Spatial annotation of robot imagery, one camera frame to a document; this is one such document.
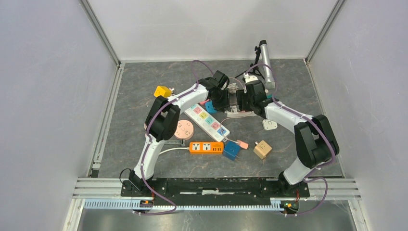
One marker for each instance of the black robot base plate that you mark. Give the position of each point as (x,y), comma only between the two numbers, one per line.
(216,191)

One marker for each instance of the small white power strip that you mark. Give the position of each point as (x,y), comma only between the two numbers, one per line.
(235,112)

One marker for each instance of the white square plug adapter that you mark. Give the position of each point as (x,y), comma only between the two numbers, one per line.
(269,124)

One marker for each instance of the yellow cube socket adapter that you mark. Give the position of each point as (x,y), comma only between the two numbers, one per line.
(162,91)

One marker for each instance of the long white power strip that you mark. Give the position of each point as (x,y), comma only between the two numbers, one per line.
(207,123)

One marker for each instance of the beige dragon cube adapter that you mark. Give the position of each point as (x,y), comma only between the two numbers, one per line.
(262,149)

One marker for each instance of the light blue cube adapter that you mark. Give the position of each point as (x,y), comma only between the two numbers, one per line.
(210,108)

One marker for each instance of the silver cylindrical flashlight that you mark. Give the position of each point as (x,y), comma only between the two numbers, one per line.
(268,76)

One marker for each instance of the orange power strip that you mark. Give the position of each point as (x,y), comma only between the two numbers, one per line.
(206,148)

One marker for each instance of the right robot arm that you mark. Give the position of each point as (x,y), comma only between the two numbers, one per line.
(316,144)

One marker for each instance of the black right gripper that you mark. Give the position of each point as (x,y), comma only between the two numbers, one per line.
(240,95)

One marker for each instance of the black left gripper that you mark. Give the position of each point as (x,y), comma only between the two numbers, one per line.
(225,104)

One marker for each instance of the pink round power socket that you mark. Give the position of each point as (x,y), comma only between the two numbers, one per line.
(184,130)

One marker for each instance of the salmon small cube adapter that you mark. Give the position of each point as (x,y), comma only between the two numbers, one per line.
(242,144)

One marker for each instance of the blue cube socket adapter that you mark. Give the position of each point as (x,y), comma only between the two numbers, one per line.
(231,150)

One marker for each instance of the pink plug adapter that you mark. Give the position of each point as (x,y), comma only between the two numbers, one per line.
(204,102)

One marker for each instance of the grey plastic bracket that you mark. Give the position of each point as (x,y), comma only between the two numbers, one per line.
(175,142)

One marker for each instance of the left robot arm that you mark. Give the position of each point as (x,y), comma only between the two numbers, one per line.
(163,117)

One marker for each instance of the aluminium slotted rail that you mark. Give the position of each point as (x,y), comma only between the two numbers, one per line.
(135,204)

